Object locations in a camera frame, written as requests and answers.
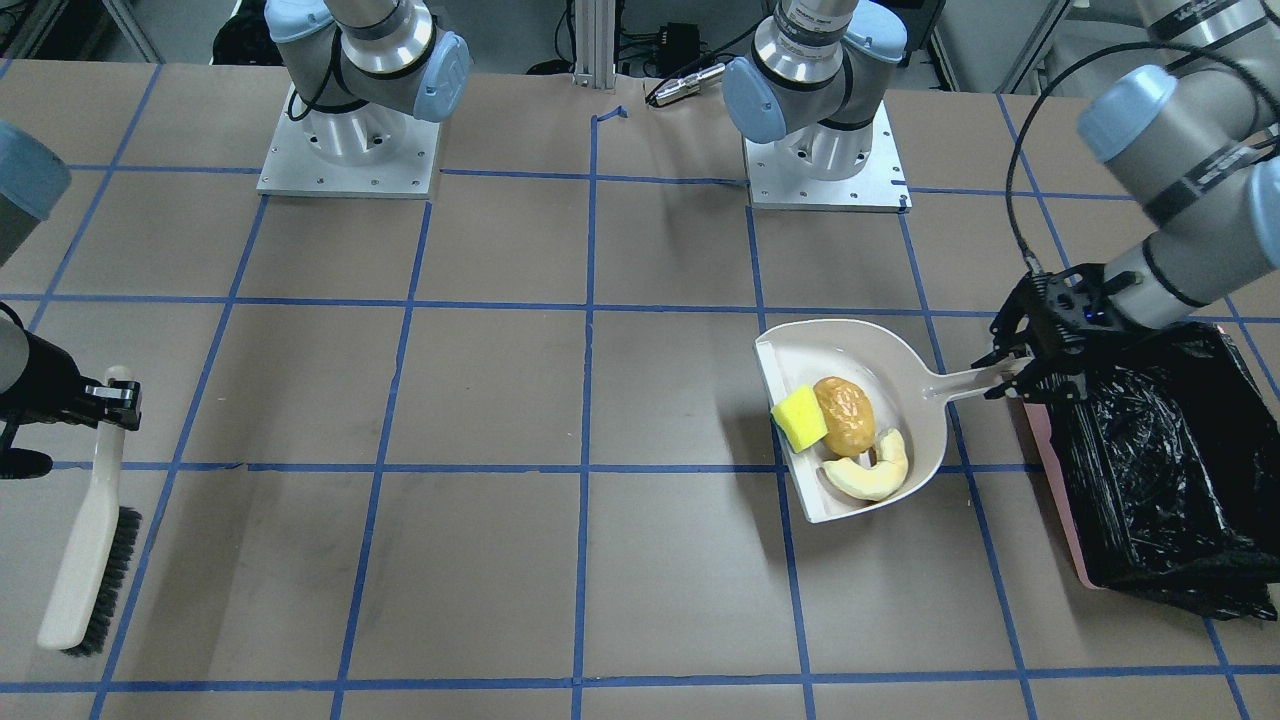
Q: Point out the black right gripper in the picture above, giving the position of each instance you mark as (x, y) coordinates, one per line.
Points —
(42, 378)

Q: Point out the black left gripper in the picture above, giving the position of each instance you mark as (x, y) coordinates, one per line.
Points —
(1067, 347)

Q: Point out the white plastic dustpan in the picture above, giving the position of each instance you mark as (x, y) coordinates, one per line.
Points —
(904, 392)

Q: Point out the yellow potato toy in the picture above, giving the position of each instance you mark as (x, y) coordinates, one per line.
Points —
(850, 416)

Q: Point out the cream bread toy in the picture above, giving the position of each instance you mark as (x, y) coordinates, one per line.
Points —
(881, 479)

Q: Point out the white hand brush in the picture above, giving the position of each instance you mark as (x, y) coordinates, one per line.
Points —
(82, 604)

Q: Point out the green yellow sponge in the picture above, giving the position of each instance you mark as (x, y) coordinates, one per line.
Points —
(801, 419)

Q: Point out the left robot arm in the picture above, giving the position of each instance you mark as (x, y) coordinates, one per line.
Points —
(1176, 136)

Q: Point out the bin with black bag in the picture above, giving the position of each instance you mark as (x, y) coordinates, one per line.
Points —
(1165, 477)

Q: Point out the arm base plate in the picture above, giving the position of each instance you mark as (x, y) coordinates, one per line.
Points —
(368, 153)
(825, 169)

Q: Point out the aluminium frame post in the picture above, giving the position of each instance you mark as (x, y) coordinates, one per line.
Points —
(595, 40)

